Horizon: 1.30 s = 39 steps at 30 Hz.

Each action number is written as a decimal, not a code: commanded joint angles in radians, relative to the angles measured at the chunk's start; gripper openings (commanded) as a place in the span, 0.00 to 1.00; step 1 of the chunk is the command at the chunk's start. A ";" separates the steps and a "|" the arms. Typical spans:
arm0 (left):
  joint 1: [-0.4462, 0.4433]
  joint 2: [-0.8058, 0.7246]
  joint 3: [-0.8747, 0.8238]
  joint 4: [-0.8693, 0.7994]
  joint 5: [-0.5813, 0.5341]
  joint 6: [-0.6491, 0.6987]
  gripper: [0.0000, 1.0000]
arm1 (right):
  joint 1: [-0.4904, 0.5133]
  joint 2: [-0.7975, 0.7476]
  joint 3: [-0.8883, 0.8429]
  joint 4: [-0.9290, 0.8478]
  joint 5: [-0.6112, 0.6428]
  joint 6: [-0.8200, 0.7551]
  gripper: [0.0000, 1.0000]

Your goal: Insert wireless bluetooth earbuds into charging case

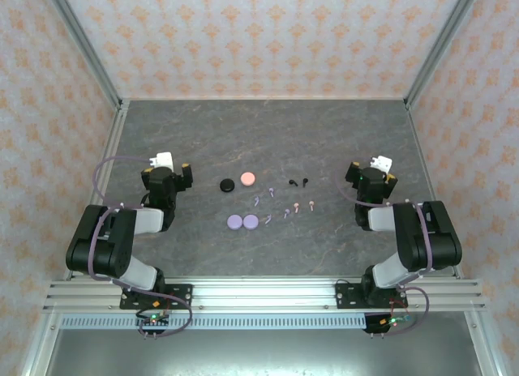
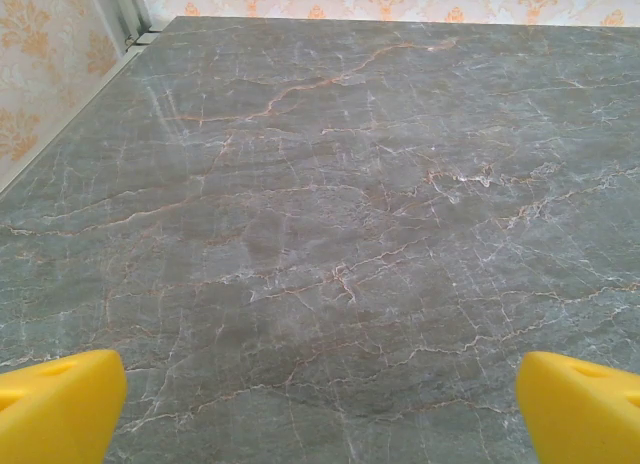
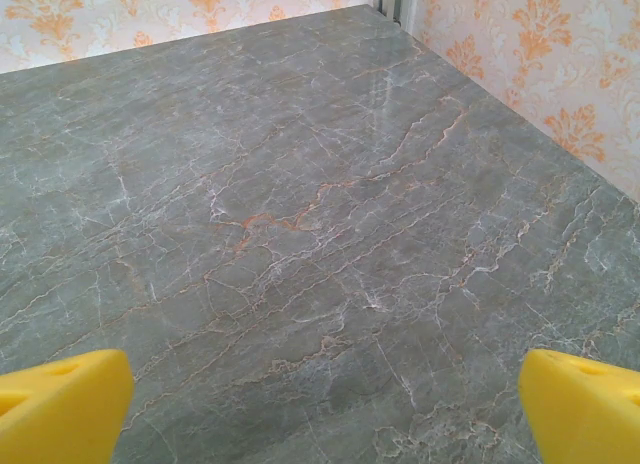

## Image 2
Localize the aluminium corner post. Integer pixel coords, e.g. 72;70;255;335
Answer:
106;0;162;53

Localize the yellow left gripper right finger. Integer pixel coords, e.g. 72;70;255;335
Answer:
515;351;640;464

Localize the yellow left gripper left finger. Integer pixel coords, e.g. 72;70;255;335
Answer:
0;349;128;464

